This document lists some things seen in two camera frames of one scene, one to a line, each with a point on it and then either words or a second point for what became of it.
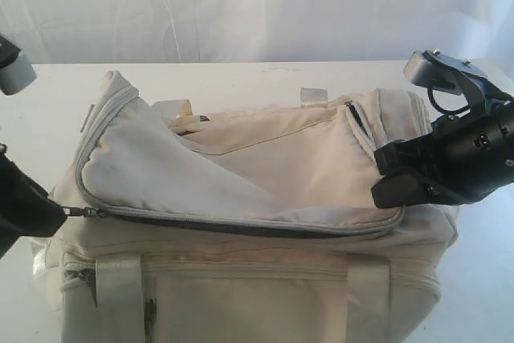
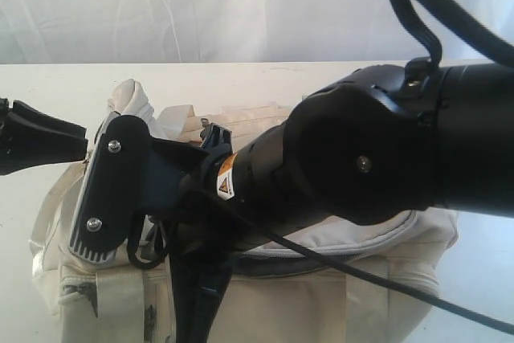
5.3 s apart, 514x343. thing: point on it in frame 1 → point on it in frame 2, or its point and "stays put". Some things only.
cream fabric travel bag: [254, 224] stays put
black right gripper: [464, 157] → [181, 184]
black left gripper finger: [26, 209] → [34, 132]
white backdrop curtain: [133, 10] stays put
